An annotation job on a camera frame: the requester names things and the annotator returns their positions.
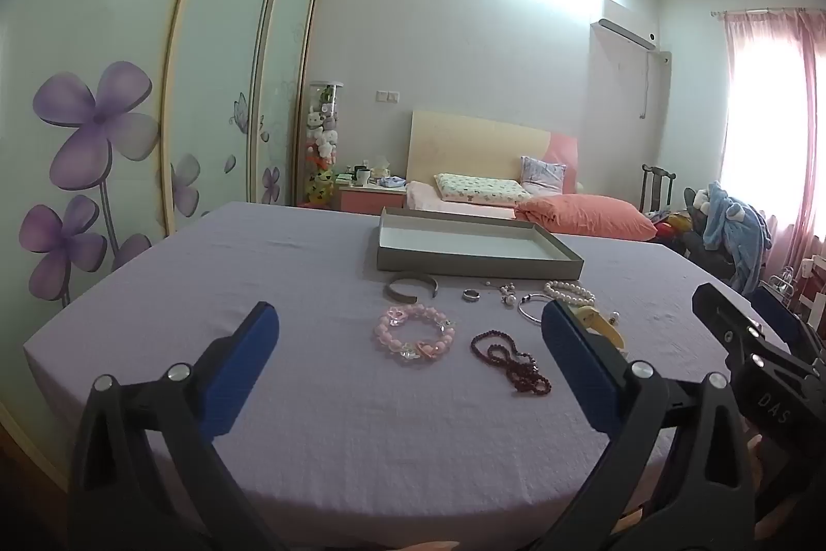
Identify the cream and pink headboard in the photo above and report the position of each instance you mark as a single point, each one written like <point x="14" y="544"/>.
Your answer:
<point x="471" y="144"/>

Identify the grey shallow tray box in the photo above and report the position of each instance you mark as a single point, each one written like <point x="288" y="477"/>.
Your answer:
<point x="471" y="244"/>

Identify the purple patterned pillow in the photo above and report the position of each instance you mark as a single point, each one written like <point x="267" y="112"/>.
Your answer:
<point x="543" y="175"/>

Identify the dark wooden chair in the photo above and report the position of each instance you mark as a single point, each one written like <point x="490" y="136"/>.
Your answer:
<point x="658" y="189"/>

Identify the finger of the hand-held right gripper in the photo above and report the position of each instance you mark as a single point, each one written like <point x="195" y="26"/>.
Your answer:
<point x="784" y="315"/>
<point x="719" y="315"/>

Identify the pink nightstand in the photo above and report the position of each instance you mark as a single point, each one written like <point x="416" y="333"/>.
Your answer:
<point x="371" y="199"/>

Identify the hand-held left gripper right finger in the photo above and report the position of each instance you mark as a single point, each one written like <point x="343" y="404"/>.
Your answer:
<point x="577" y="370"/>

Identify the white air conditioner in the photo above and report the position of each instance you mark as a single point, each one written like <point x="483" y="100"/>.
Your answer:
<point x="626" y="31"/>

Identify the silver bangle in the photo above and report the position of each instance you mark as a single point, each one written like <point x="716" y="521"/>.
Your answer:
<point x="524" y="313"/>

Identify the cream patterned pillow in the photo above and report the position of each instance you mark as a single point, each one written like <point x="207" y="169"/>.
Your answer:
<point x="481" y="188"/>

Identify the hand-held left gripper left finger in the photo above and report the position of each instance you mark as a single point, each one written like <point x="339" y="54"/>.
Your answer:
<point x="245" y="370"/>

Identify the plush toy display tube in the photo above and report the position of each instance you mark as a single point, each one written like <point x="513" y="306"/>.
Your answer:
<point x="322" y="138"/>

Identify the white mug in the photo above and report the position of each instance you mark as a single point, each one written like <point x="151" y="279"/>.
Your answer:
<point x="363" y="176"/>

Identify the flower print sliding wardrobe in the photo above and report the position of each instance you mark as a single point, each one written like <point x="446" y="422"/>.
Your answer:
<point x="97" y="73"/>

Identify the white wall switch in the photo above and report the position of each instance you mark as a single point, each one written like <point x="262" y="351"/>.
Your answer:
<point x="387" y="96"/>

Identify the grey cuff bangle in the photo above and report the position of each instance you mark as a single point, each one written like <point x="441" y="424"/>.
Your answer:
<point x="393" y="293"/>

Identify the pink curtain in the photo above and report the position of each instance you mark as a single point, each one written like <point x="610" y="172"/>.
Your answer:
<point x="813" y="138"/>

